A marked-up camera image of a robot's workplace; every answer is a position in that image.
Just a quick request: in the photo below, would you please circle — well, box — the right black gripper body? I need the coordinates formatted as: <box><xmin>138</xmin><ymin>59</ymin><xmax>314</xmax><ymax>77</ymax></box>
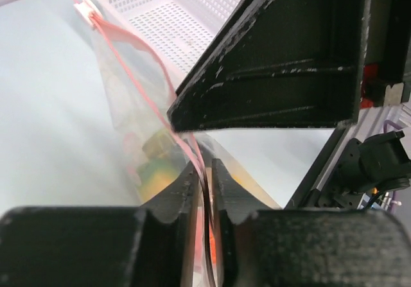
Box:
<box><xmin>361</xmin><ymin>0</ymin><xmax>410</xmax><ymax>107</ymax></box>

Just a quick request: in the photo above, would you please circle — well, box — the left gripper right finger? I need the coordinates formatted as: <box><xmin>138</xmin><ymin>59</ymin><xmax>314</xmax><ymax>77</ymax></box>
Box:
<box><xmin>211</xmin><ymin>159</ymin><xmax>410</xmax><ymax>286</ymax></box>

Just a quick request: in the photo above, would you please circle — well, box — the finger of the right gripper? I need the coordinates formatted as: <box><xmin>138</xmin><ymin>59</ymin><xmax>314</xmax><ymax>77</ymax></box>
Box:
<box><xmin>168</xmin><ymin>0</ymin><xmax>371</xmax><ymax>132</ymax></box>

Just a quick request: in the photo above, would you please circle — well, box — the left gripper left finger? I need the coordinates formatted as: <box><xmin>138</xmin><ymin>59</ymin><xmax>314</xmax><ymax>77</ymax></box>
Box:
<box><xmin>1</xmin><ymin>164</ymin><xmax>197</xmax><ymax>286</ymax></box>

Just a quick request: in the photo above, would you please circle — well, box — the green orange mango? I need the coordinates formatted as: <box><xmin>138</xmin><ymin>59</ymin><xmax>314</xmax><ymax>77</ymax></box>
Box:
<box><xmin>136</xmin><ymin>129</ymin><xmax>188</xmax><ymax>203</ymax></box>

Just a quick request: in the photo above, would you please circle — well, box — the white perforated plastic basket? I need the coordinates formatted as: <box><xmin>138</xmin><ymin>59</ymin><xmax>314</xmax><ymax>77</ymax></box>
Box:
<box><xmin>96</xmin><ymin>0</ymin><xmax>240</xmax><ymax>85</ymax></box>

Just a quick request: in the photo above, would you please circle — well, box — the pink dotted zip bag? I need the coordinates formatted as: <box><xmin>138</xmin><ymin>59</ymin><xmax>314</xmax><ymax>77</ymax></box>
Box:
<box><xmin>74</xmin><ymin>0</ymin><xmax>277</xmax><ymax>286</ymax></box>

